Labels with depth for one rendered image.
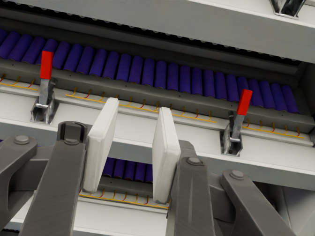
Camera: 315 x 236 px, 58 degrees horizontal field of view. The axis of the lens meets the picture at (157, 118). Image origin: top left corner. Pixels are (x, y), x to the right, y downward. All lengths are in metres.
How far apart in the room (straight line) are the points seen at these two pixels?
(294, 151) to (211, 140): 0.13
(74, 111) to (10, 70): 0.11
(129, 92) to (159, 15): 0.14
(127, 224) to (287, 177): 0.28
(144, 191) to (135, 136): 0.16
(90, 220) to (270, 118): 0.34
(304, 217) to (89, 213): 0.36
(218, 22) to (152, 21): 0.07
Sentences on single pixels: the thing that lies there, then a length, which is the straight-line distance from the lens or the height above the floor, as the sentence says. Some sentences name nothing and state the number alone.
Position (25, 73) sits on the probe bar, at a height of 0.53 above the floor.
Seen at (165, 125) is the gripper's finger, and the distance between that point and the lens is 0.16.
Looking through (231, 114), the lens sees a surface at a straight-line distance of 0.44.
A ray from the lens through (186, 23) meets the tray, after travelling 0.34.
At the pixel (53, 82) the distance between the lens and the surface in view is 0.43.
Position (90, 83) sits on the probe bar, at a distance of 0.43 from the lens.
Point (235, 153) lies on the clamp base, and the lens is 0.42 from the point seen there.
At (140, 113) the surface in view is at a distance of 0.42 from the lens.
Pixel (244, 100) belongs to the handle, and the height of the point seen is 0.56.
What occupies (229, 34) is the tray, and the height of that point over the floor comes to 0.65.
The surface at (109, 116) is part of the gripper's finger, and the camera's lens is 0.15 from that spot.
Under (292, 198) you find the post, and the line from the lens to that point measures 0.58.
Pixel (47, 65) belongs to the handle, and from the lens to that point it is 0.39.
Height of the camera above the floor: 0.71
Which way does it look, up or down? 29 degrees down
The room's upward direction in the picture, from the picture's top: 13 degrees clockwise
